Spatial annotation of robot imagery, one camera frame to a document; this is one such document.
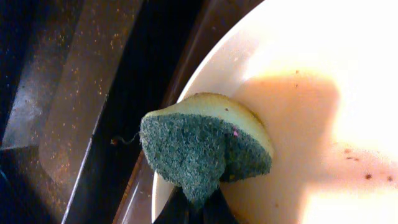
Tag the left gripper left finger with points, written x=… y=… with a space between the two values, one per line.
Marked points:
x=176 y=209

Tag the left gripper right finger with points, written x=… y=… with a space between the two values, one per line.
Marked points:
x=216 y=210

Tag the black plastic tray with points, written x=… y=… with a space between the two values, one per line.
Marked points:
x=75 y=74

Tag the brown translucent tray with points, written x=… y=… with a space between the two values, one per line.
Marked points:
x=214 y=19

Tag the green yellow sponge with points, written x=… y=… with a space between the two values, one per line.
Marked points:
x=204 y=140

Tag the white plate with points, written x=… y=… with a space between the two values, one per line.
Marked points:
x=322 y=75

